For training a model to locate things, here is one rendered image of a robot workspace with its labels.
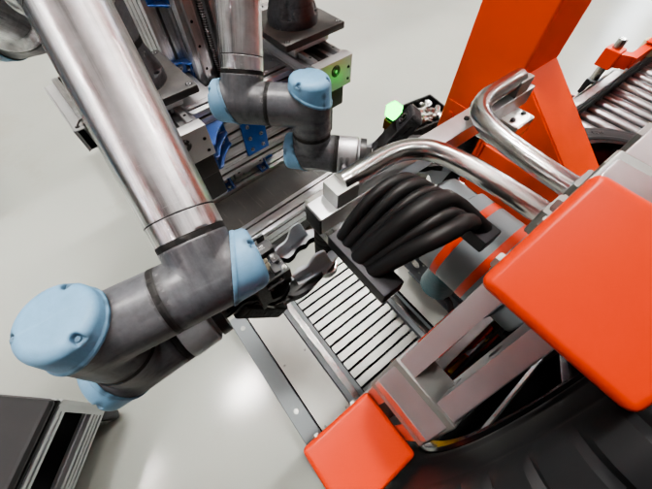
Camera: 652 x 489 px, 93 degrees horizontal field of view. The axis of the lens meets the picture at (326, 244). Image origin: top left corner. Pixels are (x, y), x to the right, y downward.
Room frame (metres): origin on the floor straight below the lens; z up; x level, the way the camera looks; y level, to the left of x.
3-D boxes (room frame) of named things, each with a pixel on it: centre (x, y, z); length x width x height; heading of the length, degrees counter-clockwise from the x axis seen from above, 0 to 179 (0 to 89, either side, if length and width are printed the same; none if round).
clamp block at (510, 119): (0.45, -0.29, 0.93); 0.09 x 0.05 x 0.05; 38
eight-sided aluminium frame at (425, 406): (0.18, -0.28, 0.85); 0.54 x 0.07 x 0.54; 128
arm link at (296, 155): (0.50, 0.03, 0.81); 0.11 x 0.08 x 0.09; 84
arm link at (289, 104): (0.51, 0.04, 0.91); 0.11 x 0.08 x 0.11; 84
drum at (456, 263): (0.24, -0.23, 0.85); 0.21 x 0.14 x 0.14; 38
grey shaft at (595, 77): (1.53, -1.36, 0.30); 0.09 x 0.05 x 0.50; 128
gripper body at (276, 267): (0.18, 0.11, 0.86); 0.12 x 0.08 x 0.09; 128
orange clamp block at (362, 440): (-0.01, -0.03, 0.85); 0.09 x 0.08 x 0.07; 128
